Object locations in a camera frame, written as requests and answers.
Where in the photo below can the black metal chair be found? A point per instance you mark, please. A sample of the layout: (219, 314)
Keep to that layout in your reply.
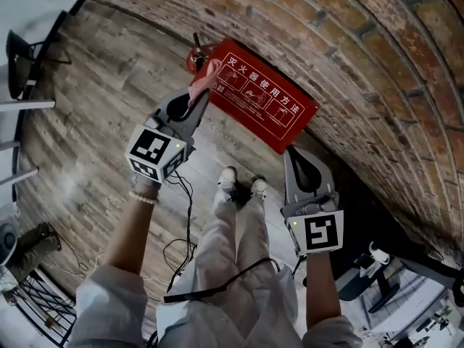
(18, 67)

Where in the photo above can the olive green bag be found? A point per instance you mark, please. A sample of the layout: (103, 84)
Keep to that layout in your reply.
(36, 245)

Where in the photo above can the white desk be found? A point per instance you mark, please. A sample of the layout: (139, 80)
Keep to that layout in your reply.
(25, 104)

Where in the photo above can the red fire extinguisher box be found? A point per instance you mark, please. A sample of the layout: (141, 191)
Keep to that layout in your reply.
(261, 96)

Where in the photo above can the person's light shirt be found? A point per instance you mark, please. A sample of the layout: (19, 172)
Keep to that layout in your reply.
(108, 310)

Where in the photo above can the small white camera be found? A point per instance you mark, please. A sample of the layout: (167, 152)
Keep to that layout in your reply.
(378, 254)

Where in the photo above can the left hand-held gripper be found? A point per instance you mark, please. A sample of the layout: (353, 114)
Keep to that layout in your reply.
(154, 151)

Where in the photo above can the person's right white shoe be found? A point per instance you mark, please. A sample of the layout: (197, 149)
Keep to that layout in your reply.
(259, 187)

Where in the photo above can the pink cloth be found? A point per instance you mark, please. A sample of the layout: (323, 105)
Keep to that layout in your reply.
(206, 80)

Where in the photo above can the person's left hand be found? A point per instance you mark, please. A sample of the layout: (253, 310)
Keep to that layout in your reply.
(145, 185)

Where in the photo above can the person's white shoe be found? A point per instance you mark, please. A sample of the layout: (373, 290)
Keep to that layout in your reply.
(259, 187)
(227, 176)

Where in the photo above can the white checked box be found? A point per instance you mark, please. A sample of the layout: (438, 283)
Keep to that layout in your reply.
(413, 281)

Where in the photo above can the round white fan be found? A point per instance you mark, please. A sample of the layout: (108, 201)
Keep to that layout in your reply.
(7, 238)

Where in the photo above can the person's light trousers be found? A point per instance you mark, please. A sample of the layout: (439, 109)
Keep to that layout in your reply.
(232, 238)

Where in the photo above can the person's left white shoe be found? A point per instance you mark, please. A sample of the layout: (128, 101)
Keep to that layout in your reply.
(227, 176)

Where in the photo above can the person's left forearm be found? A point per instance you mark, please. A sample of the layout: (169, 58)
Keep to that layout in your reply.
(130, 234)

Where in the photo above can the person's right forearm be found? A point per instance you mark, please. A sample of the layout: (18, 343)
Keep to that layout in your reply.
(322, 288)

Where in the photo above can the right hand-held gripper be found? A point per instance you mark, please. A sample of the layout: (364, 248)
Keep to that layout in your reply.
(319, 230)

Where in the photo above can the black metal rack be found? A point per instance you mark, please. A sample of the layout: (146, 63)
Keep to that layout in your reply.
(43, 303)

